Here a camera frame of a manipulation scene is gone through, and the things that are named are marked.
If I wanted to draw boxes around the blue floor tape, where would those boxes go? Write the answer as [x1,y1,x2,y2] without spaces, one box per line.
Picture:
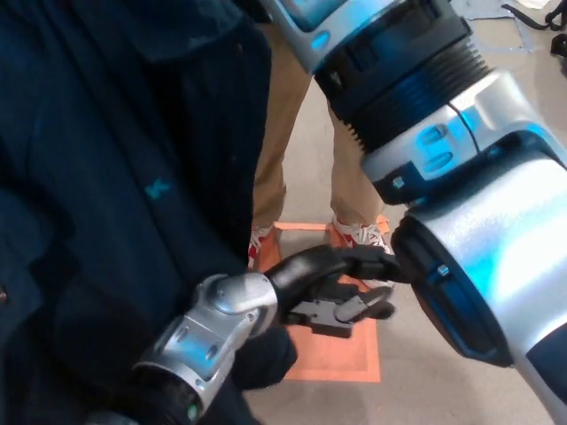
[460,12,538,55]

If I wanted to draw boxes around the red white sneaker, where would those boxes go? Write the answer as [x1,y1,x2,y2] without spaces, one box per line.
[331,215,396,296]
[246,224,278,269]

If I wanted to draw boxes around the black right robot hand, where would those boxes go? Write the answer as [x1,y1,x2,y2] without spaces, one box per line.
[264,245,413,340]

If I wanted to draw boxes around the khaki trousers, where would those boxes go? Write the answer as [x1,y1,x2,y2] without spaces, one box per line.
[251,21,386,231]

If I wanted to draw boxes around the orange square floor mat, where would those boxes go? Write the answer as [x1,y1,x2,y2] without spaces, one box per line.
[256,220,391,384]

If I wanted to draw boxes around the dark teal coat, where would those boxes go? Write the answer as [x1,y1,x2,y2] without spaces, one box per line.
[0,0,299,425]

